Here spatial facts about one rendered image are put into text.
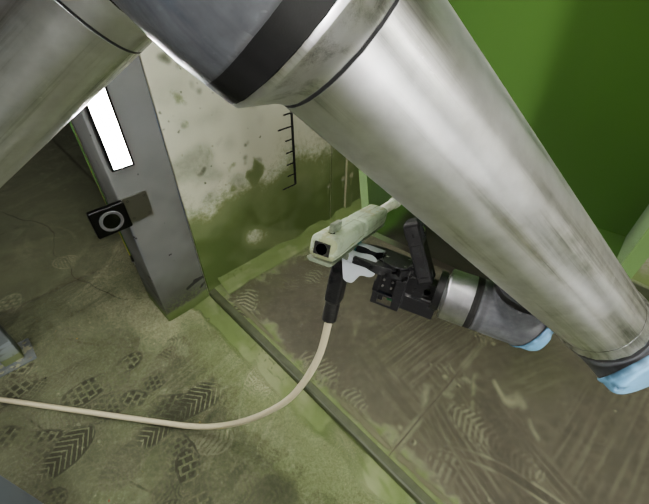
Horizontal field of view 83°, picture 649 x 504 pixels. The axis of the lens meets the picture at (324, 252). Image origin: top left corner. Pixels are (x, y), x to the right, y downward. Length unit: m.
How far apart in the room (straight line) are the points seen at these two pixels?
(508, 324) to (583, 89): 0.61
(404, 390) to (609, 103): 0.92
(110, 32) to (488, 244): 0.28
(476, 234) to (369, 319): 1.19
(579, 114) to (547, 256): 0.82
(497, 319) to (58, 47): 0.61
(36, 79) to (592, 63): 0.97
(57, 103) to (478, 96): 0.28
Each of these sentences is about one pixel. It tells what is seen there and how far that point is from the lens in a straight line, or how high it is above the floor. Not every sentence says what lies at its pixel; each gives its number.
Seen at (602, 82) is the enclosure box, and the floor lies 0.90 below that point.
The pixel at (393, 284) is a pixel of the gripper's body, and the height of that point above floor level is 0.67.
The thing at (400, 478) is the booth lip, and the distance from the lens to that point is 1.17.
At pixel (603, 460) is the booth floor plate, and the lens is 1.39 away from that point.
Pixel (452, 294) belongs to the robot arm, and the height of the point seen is 0.69.
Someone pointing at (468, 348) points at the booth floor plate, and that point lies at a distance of 1.42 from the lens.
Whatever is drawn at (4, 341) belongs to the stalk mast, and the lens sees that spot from 1.65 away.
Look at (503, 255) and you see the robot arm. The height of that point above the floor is 0.97.
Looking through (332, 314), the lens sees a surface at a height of 0.57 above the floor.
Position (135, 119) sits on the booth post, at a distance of 1.18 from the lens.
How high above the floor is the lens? 1.13
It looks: 40 degrees down
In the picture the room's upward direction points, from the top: straight up
